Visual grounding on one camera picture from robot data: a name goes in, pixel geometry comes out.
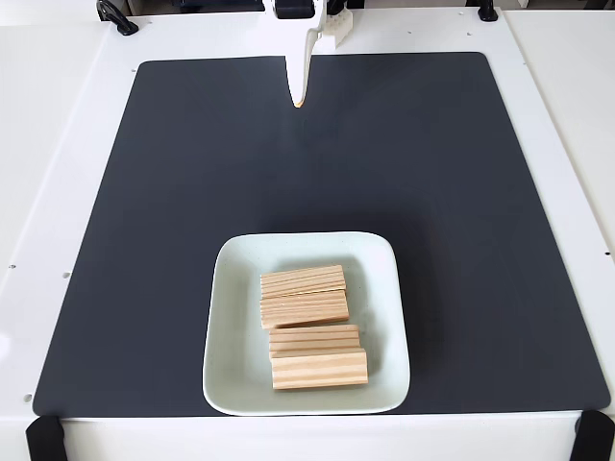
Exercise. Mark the black rubber mat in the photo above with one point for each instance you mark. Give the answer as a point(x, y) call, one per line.
point(120, 240)

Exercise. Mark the black corner bracket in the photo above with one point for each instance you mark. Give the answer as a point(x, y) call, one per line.
point(596, 437)
point(45, 439)

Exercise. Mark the plain wooden block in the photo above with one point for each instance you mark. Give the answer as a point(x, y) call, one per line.
point(319, 370)
point(302, 278)
point(305, 309)

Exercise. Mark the pale green square plate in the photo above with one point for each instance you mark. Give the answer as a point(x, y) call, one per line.
point(230, 336)

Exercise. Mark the grooved wooden block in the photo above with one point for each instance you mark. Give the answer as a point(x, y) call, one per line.
point(312, 336)

